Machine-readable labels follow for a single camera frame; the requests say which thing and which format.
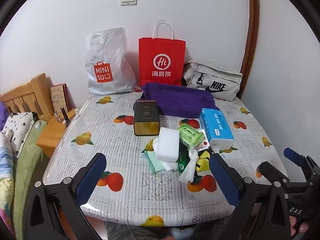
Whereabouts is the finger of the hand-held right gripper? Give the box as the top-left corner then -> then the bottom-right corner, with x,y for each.
283,147 -> 320,180
259,161 -> 291,184

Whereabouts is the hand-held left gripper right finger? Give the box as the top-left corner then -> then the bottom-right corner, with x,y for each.
209,152 -> 292,240

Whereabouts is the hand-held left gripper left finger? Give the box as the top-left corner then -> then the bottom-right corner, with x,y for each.
25,152 -> 108,240

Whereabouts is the yellow mesh pouch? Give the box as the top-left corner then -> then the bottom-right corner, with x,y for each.
196,151 -> 213,172

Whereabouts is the small white plastic bag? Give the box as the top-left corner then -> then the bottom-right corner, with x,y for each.
179,147 -> 199,182

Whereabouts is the green wet wipe packet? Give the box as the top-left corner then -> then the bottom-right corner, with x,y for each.
176,145 -> 198,174

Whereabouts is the green cassette-print packet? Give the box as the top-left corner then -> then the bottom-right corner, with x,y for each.
177,123 -> 205,147

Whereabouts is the mint green cloth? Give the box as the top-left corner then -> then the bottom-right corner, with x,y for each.
145,150 -> 165,173

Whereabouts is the person's right hand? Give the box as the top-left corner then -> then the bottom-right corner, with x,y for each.
290,217 -> 314,233

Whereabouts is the fruit-print tablecloth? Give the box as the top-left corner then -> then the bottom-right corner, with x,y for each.
41,91 -> 288,228

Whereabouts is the blue tissue pack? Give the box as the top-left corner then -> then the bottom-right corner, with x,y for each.
199,108 -> 235,151

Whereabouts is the wooden nightstand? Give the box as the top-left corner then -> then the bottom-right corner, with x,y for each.
35,107 -> 80,158

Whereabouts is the green blanket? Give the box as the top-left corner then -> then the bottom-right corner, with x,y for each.
12,120 -> 48,240

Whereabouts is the white sponge block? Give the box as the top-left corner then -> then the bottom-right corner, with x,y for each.
155,127 -> 180,161

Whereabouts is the black tin box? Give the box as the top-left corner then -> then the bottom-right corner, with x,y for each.
133,100 -> 160,137

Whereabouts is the colourful quilt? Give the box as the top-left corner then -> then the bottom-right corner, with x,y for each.
0,130 -> 15,240

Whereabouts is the floral white pillow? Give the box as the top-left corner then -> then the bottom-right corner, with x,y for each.
1,112 -> 35,158

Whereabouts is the patterned book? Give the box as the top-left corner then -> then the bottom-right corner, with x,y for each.
49,84 -> 71,117

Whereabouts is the purple towel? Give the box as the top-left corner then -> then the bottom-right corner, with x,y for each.
140,82 -> 220,118

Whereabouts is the grey fabric bag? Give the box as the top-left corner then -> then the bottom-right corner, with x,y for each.
182,60 -> 243,102

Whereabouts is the purple plush toy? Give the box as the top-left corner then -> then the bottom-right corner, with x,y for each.
0,102 -> 10,130

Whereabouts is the white plastic shopping bag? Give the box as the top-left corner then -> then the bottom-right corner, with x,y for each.
85,27 -> 137,95

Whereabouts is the red paper bag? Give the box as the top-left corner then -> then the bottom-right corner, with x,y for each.
139,19 -> 186,87

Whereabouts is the brown wooden door frame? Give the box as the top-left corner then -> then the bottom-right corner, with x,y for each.
237,0 -> 259,100

